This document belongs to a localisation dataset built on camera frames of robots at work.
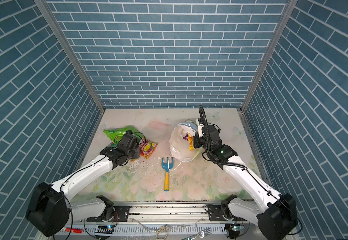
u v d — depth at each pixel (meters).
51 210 0.39
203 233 0.69
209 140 0.57
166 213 0.75
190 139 0.91
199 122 0.67
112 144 0.94
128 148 0.64
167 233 0.69
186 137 1.02
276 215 0.38
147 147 0.94
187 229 0.71
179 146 0.94
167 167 0.89
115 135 0.94
